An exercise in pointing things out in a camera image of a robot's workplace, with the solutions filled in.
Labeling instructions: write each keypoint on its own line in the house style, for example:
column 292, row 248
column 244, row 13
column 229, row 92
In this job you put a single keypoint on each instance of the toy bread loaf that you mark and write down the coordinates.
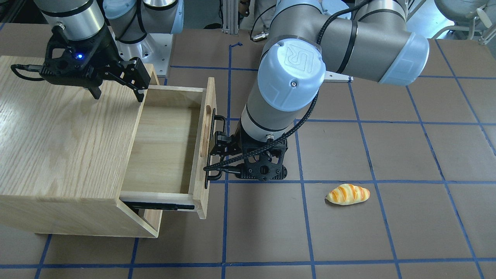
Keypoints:
column 348, row 194

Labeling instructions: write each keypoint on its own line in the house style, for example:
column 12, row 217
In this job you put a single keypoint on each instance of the black gripper finger over cabinet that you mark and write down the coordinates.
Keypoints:
column 95, row 92

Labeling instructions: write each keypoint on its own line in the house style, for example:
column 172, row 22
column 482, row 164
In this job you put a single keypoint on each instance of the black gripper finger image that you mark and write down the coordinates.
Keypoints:
column 222, row 145
column 233, row 169

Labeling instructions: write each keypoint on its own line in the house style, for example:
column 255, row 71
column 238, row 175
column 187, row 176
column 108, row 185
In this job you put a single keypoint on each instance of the wooden drawer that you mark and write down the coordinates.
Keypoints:
column 170, row 150

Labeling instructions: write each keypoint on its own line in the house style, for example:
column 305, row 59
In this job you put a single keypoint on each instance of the black metal drawer handle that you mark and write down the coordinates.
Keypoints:
column 215, row 118

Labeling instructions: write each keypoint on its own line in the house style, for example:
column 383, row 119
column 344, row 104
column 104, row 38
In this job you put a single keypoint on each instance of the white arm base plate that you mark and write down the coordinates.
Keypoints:
column 155, row 49
column 333, row 77

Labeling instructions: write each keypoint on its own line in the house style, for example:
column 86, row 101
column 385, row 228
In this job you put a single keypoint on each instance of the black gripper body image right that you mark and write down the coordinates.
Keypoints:
column 235, row 146

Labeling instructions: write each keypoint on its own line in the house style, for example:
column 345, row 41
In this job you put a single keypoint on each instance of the light wooden drawer cabinet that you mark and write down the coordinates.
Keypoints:
column 64, row 156

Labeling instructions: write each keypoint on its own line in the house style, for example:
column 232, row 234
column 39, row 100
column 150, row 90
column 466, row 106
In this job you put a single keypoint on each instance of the black gripper finger drawer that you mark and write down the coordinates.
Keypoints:
column 131, row 73

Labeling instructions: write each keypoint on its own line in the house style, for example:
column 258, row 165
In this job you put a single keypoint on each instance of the aluminium frame post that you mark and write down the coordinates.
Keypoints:
column 229, row 16

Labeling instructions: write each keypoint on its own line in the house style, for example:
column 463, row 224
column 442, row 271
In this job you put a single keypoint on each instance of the white chair background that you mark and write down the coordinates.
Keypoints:
column 473, row 16

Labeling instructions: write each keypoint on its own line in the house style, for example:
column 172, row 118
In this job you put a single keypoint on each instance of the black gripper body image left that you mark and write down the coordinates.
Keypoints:
column 101, row 49

